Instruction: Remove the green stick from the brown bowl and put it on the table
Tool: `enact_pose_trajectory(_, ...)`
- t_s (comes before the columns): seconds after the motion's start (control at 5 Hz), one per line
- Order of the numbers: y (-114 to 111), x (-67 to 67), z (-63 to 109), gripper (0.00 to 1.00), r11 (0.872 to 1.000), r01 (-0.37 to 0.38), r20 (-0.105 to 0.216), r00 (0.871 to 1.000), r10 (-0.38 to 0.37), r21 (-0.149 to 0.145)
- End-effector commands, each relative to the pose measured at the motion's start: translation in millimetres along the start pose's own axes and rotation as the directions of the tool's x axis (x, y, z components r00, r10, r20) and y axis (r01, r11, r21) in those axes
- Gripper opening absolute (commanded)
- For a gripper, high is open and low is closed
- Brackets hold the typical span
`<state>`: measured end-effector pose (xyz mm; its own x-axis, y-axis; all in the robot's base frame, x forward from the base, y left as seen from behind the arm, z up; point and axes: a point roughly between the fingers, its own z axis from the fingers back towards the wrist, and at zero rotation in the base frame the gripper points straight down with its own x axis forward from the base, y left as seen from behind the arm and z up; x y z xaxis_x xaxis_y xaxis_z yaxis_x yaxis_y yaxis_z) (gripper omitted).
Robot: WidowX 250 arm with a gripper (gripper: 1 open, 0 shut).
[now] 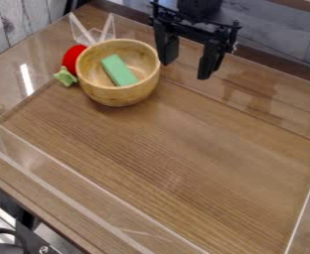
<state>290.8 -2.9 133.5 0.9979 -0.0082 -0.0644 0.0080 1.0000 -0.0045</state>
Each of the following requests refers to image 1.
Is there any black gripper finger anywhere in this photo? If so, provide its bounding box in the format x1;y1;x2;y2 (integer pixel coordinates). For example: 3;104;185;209
198;40;226;80
154;22;180;65

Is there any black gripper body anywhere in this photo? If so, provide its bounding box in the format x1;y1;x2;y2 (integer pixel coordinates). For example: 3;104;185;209
150;0;243;54

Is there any green rectangular stick block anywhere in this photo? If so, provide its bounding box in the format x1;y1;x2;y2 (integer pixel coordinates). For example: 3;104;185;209
101;55;139;86

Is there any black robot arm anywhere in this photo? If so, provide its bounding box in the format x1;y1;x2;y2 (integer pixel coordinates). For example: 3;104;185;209
150;0;243;80

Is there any brown wooden bowl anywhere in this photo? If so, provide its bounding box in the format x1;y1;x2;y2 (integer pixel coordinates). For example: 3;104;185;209
77;39;161;107

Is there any red plush tomato toy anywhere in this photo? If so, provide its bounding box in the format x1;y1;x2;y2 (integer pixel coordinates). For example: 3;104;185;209
55;45;87;87

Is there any clear acrylic table barrier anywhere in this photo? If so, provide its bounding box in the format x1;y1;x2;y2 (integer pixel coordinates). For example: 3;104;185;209
0;112;310;254

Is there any clear acrylic corner bracket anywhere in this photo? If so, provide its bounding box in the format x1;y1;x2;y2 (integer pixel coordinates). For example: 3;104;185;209
70;13;115;47

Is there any black table clamp mount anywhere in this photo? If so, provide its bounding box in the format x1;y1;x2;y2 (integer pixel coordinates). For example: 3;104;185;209
16;210;62;254

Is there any black cable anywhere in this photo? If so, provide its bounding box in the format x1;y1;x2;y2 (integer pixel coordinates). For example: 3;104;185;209
0;227;27;254

